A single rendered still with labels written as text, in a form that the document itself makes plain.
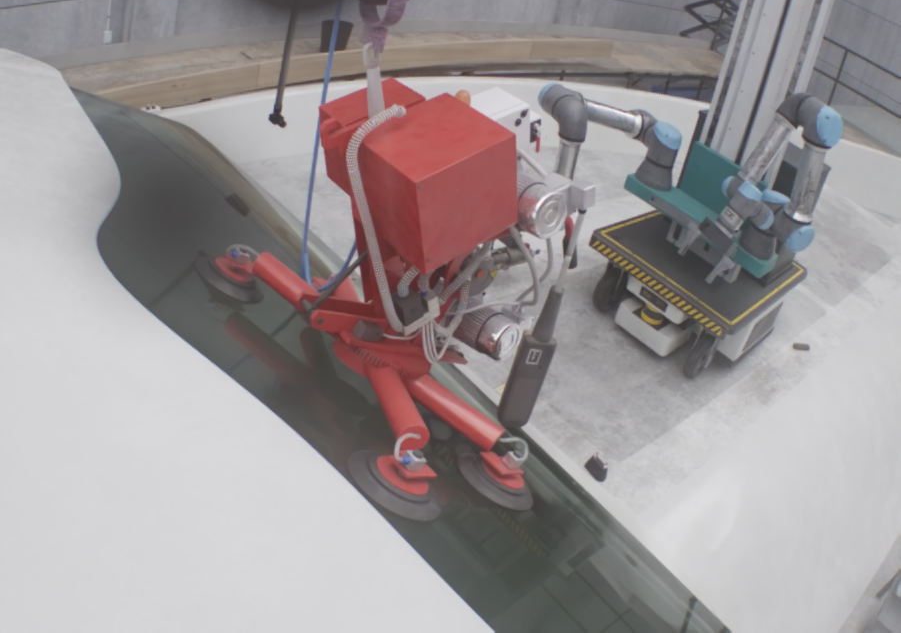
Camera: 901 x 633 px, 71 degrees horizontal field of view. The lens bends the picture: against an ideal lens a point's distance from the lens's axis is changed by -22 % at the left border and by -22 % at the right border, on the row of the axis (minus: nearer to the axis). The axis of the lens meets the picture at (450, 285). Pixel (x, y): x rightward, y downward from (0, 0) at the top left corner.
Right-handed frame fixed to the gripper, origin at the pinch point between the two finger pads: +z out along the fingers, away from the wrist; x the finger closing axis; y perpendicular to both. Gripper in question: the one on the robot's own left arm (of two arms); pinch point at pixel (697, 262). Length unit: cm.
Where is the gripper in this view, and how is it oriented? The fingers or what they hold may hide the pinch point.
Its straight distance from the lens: 239.7
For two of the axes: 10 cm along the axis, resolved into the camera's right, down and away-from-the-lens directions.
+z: -5.7, 7.5, 3.3
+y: -6.2, -1.4, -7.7
